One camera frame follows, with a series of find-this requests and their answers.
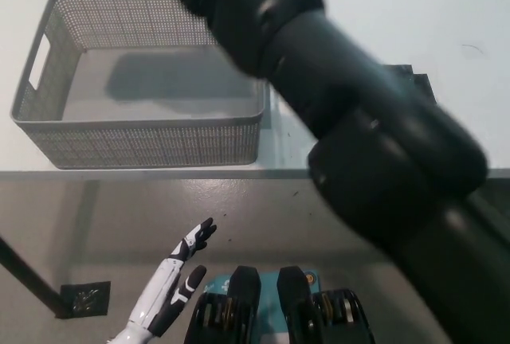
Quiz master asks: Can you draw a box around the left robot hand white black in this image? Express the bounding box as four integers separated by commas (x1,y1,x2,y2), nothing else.
126,217,218,338

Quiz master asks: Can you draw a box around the black ribbed robot body block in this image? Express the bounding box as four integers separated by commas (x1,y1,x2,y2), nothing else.
277,266,376,344
183,265,262,344

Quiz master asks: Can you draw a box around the black table foot plate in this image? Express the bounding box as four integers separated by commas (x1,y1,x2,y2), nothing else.
59,279,112,319

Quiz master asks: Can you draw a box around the black table leg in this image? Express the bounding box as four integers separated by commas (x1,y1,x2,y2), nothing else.
0,235,69,319

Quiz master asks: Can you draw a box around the large grey perforated basket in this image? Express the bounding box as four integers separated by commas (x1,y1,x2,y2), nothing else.
10,0,272,170

